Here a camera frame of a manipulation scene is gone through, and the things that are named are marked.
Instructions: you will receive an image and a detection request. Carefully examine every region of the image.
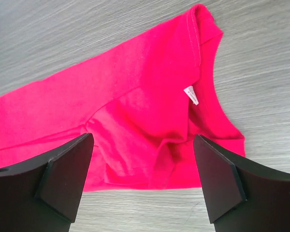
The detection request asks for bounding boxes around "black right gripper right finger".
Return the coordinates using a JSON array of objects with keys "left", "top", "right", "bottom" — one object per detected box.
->
[{"left": 193, "top": 135, "right": 290, "bottom": 232}]

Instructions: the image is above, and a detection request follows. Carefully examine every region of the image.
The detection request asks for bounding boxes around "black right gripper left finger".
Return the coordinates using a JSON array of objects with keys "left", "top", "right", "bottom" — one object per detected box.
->
[{"left": 0, "top": 133, "right": 94, "bottom": 232}]

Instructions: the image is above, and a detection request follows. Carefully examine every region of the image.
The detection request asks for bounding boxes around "red t shirt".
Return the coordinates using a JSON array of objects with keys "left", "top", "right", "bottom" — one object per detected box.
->
[{"left": 0, "top": 4, "right": 245, "bottom": 191}]

